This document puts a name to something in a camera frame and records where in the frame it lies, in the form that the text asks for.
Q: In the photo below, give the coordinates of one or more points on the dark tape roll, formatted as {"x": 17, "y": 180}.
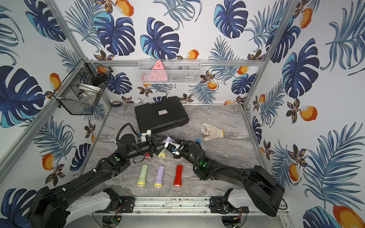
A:
{"x": 116, "y": 104}

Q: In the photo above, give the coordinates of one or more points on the green flashlight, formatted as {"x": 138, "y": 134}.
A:
{"x": 162, "y": 154}
{"x": 142, "y": 177}

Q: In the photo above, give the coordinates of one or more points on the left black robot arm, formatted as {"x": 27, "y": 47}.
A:
{"x": 51, "y": 208}

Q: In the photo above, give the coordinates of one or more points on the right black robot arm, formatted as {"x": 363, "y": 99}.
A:
{"x": 263, "y": 189}

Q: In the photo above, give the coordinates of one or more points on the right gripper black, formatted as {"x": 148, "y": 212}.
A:
{"x": 184, "y": 144}

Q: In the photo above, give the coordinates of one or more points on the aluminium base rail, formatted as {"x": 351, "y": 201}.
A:
{"x": 165, "y": 206}

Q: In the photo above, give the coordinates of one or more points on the clear wall shelf basket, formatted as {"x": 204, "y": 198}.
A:
{"x": 179, "y": 71}

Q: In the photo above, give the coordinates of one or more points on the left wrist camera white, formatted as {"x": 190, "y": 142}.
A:
{"x": 143, "y": 136}

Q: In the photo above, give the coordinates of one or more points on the black plastic tool case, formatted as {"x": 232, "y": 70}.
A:
{"x": 161, "y": 116}

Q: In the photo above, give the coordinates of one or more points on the pink triangle item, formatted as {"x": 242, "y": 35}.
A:
{"x": 157, "y": 74}

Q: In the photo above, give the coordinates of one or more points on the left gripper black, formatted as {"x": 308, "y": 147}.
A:
{"x": 150, "y": 143}

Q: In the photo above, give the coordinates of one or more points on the purple flashlight front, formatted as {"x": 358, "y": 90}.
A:
{"x": 159, "y": 177}

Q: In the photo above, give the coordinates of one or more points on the black wire basket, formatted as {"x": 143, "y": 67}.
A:
{"x": 83, "y": 88}

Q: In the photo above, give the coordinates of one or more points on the purple flashlight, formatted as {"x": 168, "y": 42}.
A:
{"x": 169, "y": 140}
{"x": 159, "y": 177}

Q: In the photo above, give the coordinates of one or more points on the white work glove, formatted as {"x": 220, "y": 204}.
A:
{"x": 211, "y": 132}

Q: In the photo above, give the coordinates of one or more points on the green flashlight front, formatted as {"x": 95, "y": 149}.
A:
{"x": 142, "y": 177}

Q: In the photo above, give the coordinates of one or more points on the green flashlight back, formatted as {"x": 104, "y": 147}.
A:
{"x": 162, "y": 154}

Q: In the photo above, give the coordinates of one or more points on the red flashlight front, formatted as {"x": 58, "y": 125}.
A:
{"x": 178, "y": 176}

